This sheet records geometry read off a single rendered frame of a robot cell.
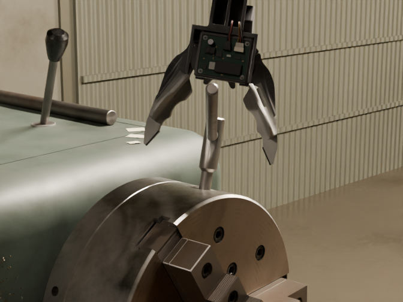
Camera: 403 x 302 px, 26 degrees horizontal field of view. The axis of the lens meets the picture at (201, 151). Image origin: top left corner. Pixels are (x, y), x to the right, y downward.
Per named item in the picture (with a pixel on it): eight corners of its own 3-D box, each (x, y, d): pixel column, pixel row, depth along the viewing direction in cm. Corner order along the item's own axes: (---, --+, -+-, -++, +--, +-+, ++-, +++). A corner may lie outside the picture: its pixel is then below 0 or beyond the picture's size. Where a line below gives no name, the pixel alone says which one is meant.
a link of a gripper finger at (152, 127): (120, 127, 95) (179, 65, 94) (128, 126, 101) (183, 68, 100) (141, 147, 95) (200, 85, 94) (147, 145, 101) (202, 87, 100)
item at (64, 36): (37, 62, 120) (36, 27, 119) (56, 60, 122) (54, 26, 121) (57, 65, 117) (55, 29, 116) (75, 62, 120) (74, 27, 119)
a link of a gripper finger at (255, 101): (270, 167, 94) (233, 90, 94) (269, 164, 100) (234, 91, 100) (297, 155, 94) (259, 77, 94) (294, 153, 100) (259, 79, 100)
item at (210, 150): (192, 210, 105) (207, 115, 104) (210, 213, 105) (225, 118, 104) (191, 212, 103) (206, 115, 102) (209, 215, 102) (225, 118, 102)
